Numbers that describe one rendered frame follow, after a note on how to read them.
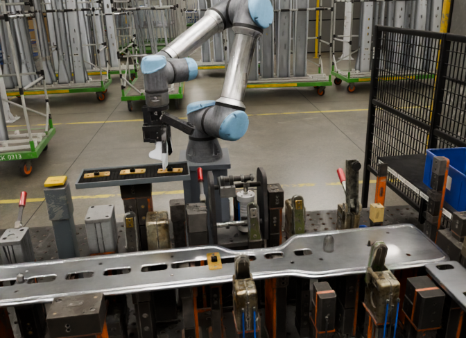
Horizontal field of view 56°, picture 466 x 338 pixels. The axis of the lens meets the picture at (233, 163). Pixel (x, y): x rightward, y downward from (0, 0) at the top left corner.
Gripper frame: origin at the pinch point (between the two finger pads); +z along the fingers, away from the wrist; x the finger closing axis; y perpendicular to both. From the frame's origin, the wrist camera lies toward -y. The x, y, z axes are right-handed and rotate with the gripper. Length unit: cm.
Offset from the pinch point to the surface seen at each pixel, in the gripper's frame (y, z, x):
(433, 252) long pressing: -79, 19, 30
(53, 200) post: 37.8, 9.2, 7.8
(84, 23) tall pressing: 291, -12, -874
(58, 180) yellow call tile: 36.3, 3.1, 4.7
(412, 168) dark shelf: -95, 16, -28
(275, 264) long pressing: -33, 19, 34
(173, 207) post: -2.1, 10.0, 13.8
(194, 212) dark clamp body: -8.9, 11.4, 14.9
